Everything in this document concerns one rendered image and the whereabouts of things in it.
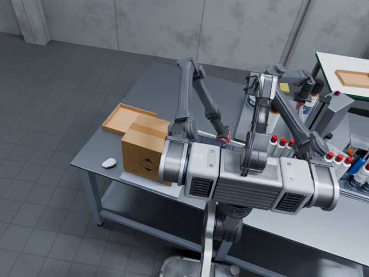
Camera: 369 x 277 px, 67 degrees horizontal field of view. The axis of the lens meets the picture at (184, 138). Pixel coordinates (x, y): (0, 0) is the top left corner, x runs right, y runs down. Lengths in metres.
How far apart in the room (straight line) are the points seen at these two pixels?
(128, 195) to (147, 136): 0.93
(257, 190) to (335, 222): 0.98
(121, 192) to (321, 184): 1.71
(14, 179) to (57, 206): 0.52
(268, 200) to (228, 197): 0.13
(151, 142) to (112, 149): 0.43
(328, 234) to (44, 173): 2.36
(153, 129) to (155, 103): 0.66
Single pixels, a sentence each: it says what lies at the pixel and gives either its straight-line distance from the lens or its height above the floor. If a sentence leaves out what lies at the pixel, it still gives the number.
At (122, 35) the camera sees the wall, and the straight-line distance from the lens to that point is 4.44.
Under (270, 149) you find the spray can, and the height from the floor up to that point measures 1.00.
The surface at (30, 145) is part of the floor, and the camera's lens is 3.21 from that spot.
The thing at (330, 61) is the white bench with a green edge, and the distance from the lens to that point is 3.43.
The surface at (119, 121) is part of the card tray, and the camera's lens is 2.03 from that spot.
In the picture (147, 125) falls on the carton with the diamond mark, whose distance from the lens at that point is 1.57.
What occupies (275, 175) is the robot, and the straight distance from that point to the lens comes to 0.93.
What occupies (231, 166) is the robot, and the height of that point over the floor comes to 1.53.
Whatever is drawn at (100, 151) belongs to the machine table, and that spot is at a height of 0.83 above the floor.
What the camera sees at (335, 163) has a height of 1.04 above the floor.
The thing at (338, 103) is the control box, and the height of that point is 1.48.
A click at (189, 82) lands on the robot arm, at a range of 1.22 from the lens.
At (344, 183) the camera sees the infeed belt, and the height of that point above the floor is 0.88.
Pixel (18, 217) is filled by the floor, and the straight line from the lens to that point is 2.73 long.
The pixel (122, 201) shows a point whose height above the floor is 0.22.
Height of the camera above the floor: 2.20
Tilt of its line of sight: 46 degrees down
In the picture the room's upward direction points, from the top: 8 degrees clockwise
